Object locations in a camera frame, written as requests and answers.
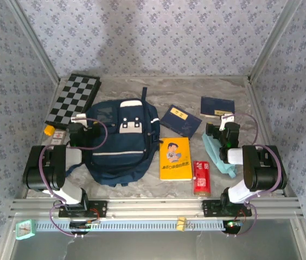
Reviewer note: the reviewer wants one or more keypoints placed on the teal cloth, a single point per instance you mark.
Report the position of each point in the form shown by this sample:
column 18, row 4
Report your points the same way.
column 212, row 151

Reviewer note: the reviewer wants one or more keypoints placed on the navy booklet gold label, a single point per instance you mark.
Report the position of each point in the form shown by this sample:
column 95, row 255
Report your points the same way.
column 215, row 105

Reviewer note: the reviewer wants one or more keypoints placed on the navy blue backpack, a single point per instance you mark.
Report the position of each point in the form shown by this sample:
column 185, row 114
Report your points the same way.
column 120, row 146

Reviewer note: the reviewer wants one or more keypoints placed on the red rectangular box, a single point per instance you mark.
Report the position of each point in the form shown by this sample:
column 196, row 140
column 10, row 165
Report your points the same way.
column 201, row 178

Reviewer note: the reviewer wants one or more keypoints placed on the navy notebook yellow label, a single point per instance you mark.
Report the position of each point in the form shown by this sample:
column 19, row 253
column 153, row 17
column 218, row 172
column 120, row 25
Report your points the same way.
column 180, row 122

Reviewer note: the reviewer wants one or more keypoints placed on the yellow cartoon cover book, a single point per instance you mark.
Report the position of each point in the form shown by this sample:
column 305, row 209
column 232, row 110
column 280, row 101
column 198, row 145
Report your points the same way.
column 174, row 168

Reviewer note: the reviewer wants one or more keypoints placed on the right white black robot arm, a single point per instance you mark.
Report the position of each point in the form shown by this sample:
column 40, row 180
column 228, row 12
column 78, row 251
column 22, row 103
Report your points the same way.
column 261, row 173

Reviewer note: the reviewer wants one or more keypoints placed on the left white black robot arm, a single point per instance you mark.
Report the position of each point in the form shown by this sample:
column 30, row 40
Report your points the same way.
column 71, row 193

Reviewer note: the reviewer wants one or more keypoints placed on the red white card box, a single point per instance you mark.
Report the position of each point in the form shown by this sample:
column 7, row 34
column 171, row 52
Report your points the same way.
column 58, row 136

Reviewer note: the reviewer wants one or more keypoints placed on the small yellow block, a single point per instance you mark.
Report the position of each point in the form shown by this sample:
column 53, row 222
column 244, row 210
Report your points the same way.
column 49, row 130

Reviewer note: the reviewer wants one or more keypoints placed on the black grey chessboard box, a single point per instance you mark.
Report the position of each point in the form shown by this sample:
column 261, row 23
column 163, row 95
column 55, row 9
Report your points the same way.
column 71, row 100

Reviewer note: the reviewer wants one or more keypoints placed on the left small circuit board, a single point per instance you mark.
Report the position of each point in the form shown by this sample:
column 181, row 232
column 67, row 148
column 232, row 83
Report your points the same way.
column 88, row 223

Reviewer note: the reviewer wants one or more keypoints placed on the small circuit board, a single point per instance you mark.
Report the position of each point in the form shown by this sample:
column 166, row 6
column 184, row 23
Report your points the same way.
column 233, row 224
column 88, row 223

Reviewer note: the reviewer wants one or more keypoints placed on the right small circuit board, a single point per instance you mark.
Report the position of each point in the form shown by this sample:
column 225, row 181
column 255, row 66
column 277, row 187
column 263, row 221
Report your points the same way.
column 233, row 224

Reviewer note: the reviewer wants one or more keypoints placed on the yellow binder clip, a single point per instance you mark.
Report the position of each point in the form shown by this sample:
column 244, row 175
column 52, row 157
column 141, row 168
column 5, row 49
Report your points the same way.
column 182, row 223

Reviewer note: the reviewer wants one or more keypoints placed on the mint green alarm clock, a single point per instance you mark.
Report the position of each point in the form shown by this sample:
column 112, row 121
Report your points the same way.
column 25, row 229

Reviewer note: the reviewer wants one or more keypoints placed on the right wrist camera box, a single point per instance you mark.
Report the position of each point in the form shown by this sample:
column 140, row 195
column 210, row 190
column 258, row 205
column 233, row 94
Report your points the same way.
column 226, row 120

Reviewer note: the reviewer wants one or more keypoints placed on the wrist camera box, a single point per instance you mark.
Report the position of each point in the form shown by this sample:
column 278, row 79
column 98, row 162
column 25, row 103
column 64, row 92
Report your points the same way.
column 226, row 120
column 79, row 117

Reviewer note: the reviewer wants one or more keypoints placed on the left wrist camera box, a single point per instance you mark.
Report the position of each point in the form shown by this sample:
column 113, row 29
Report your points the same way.
column 79, row 117

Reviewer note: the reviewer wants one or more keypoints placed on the right aluminium side rail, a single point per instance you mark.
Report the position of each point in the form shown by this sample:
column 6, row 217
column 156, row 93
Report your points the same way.
column 261, row 113

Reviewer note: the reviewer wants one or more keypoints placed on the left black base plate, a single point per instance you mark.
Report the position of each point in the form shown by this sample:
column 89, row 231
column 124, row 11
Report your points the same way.
column 101, row 208

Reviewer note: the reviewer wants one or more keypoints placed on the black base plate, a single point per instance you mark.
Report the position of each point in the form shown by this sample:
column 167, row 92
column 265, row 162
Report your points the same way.
column 210, row 208
column 101, row 208

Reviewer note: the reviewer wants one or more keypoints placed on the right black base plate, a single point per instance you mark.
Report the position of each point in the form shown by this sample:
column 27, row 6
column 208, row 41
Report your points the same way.
column 210, row 208

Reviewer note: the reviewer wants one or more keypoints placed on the aluminium front rail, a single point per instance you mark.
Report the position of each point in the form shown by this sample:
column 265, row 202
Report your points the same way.
column 155, row 207

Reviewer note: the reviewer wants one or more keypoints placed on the right aluminium frame post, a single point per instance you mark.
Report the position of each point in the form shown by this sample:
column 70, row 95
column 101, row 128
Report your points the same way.
column 273, row 40

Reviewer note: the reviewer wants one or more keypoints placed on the aluminium frame post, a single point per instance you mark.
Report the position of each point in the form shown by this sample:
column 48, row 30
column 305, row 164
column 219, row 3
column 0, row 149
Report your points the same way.
column 273, row 40
column 35, row 40

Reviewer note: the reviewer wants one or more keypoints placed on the left aluminium frame post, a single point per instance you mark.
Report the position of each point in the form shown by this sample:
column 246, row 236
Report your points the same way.
column 35, row 40

